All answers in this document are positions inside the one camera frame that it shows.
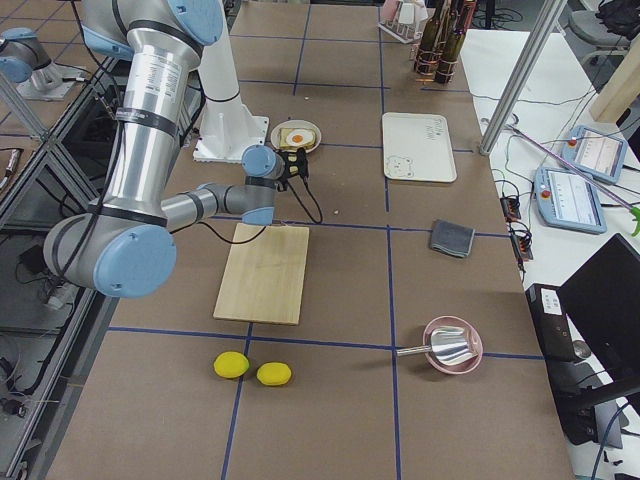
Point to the grey folded cloth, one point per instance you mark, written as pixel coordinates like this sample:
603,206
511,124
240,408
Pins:
451,239

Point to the wooden cutting board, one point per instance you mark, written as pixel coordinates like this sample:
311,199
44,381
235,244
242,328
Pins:
264,275

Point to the black computer monitor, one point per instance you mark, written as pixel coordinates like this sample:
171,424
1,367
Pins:
602,300

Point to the bread slice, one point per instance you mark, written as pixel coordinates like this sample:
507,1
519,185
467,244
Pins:
284,145

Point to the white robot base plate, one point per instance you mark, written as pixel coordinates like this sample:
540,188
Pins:
225,139

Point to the blue teach pendant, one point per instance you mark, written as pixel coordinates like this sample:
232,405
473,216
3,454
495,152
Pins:
567,201
596,153

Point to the white cup rack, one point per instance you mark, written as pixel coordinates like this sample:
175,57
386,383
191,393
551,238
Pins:
404,20

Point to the white bear serving tray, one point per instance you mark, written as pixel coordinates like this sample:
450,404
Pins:
417,147

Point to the blue teach pendant near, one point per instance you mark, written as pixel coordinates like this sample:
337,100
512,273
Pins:
567,201

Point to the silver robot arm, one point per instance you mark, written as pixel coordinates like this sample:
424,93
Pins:
123,245
26,63

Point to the copper wire bottle rack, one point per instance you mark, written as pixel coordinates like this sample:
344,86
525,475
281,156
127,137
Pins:
442,39

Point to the yellow lemon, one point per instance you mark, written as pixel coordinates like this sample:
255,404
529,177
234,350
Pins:
274,374
231,365

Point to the fried egg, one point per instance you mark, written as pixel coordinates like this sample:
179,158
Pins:
299,137

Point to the yellow lemon right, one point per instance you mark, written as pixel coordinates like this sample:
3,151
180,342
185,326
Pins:
274,374

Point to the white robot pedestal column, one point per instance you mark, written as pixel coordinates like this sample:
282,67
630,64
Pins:
218,77

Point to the dark green wine bottle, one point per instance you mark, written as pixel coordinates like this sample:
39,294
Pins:
429,50

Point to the blue teach pendant far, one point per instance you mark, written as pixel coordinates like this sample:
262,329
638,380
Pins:
596,153

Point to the white round plate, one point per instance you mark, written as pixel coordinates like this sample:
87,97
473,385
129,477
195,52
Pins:
293,124

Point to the yellow lemon left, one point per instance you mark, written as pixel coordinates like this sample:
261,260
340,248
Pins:
231,365

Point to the pink bowl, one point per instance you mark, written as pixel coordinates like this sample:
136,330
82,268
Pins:
470,361

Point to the aluminium frame post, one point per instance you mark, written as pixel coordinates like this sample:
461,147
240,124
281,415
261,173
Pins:
536,41

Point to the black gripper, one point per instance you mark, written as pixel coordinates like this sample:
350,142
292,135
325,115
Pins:
290,165

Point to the silver metal scoop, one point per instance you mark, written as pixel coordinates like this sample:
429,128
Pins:
448,345

